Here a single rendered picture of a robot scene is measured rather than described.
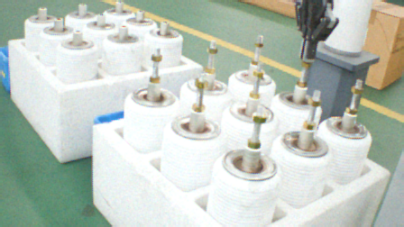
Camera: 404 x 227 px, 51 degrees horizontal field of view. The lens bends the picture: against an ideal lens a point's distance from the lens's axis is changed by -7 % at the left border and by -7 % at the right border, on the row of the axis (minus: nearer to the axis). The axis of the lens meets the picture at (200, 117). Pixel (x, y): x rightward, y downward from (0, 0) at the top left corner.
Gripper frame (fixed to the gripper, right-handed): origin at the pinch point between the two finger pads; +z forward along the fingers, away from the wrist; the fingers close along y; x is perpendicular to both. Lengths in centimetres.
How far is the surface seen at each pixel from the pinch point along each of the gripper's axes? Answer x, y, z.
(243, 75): 6.8, 12.1, 9.8
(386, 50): -74, 67, 19
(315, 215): 6.4, -23.7, 17.5
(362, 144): -5.4, -15.1, 10.9
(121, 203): 32.3, -5.0, 27.1
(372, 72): -72, 70, 29
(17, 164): 54, 20, 35
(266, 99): 3.4, 6.5, 12.7
